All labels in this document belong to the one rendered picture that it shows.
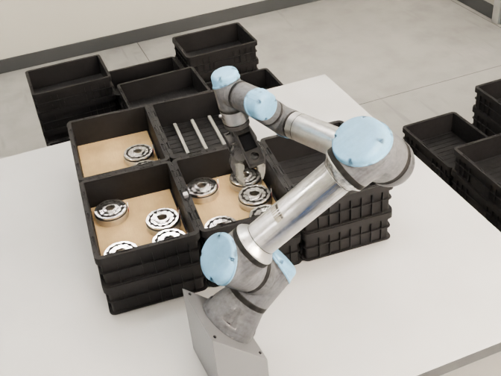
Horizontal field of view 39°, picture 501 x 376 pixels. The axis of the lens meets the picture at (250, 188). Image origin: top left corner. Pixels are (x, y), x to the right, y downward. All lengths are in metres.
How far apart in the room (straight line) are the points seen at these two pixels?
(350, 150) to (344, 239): 0.72
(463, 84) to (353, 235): 2.58
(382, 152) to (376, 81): 3.16
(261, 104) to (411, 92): 2.84
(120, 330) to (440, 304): 0.91
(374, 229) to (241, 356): 0.68
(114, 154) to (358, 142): 1.26
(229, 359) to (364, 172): 0.57
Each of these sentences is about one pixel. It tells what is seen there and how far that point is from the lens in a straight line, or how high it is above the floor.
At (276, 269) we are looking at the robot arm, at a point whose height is 1.01.
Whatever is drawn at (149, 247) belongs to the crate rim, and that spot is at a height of 0.93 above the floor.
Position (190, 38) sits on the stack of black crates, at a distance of 4.00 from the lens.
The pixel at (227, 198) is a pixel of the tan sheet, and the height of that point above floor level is 0.83.
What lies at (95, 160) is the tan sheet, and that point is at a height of 0.83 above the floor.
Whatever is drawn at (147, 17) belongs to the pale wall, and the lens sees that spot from 5.44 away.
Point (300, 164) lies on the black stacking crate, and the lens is 2.37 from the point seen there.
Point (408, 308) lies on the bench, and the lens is 2.05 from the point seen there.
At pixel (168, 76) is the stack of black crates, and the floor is 0.58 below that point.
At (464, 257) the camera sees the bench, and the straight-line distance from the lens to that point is 2.23.
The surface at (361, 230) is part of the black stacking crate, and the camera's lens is 2.18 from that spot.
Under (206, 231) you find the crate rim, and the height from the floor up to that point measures 0.93.
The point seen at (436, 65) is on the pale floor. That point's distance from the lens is 4.85.
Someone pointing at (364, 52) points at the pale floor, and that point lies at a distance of 5.01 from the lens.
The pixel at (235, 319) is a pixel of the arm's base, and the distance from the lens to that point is 1.75.
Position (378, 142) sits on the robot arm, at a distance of 1.47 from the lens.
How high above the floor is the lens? 2.17
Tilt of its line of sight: 36 degrees down
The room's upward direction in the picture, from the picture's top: 5 degrees counter-clockwise
